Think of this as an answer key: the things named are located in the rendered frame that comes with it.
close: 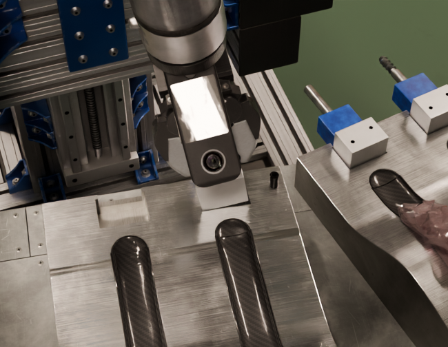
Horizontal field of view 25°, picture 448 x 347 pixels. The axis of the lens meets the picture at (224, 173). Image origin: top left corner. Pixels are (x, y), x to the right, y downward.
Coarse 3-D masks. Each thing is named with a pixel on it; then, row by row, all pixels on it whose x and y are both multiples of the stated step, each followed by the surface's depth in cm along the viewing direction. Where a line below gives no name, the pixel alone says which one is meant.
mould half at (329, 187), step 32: (384, 128) 118; (416, 128) 118; (320, 160) 115; (384, 160) 115; (416, 160) 115; (320, 192) 112; (352, 192) 112; (416, 192) 112; (352, 224) 109; (384, 224) 108; (352, 256) 111; (384, 256) 104; (416, 256) 101; (384, 288) 107; (416, 288) 100; (416, 320) 103
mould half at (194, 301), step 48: (192, 192) 107; (48, 240) 103; (96, 240) 103; (144, 240) 103; (192, 240) 103; (288, 240) 104; (96, 288) 100; (192, 288) 100; (288, 288) 100; (96, 336) 97; (192, 336) 97; (288, 336) 97
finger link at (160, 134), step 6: (156, 114) 93; (156, 120) 93; (162, 120) 93; (156, 126) 94; (162, 126) 94; (156, 132) 94; (162, 132) 94; (168, 132) 95; (156, 138) 95; (162, 138) 95; (156, 144) 96; (162, 144) 96; (162, 150) 97; (162, 156) 98
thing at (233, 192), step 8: (240, 176) 101; (224, 184) 102; (232, 184) 102; (240, 184) 102; (200, 192) 102; (208, 192) 102; (216, 192) 103; (224, 192) 103; (232, 192) 104; (240, 192) 104; (200, 200) 104; (208, 200) 104; (216, 200) 104; (224, 200) 105; (232, 200) 105; (240, 200) 106; (208, 208) 105; (216, 208) 106
